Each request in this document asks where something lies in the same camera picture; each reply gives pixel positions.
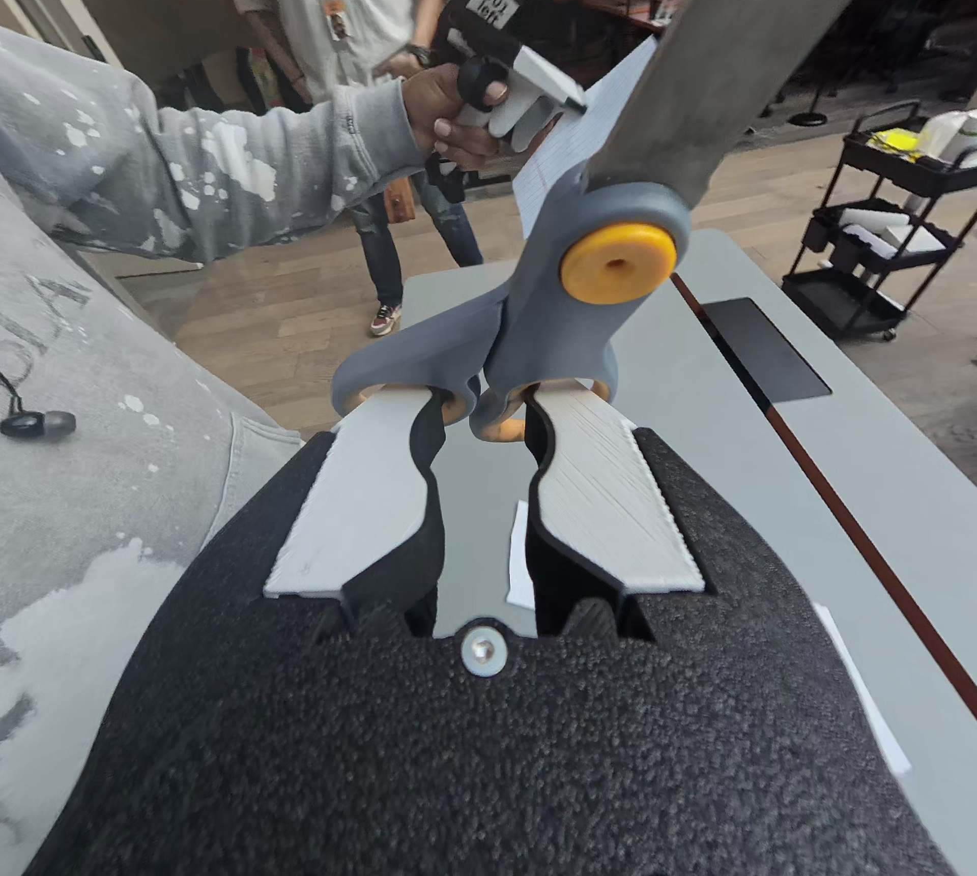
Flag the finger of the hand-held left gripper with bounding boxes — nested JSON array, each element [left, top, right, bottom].
[[446, 28, 589, 119]]

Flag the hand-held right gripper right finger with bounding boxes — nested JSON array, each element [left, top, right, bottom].
[[525, 382, 706, 596]]

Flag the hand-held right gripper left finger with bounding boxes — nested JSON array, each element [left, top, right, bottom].
[[263, 386, 445, 600]]

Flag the lined paper sheet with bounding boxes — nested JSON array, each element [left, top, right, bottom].
[[510, 34, 662, 241]]

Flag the grey and yellow scissors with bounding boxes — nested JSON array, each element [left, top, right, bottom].
[[330, 0, 932, 447]]

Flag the stack of lined paper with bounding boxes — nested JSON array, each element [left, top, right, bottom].
[[811, 603, 914, 775]]

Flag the person's left forearm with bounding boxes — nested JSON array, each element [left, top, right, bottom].
[[0, 25, 428, 268]]

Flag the grey desk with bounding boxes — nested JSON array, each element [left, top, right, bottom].
[[397, 227, 977, 827]]

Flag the person's left hand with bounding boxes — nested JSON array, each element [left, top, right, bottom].
[[399, 62, 560, 172]]

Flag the cut lined paper pieces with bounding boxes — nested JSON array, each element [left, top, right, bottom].
[[506, 501, 537, 611]]

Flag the person's grey splattered sweatshirt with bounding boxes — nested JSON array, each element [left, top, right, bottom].
[[0, 172, 308, 876]]

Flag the black utility cart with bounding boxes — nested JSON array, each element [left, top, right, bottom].
[[781, 98, 977, 343]]

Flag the yellow packet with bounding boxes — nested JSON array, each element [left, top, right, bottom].
[[869, 127, 922, 164]]

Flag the white paper roll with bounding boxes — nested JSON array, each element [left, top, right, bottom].
[[914, 110, 977, 169]]

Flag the desk cable hatch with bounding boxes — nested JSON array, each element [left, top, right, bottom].
[[700, 297, 834, 403]]

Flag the black hoodie drawstring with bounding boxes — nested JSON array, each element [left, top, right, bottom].
[[0, 371, 78, 440]]

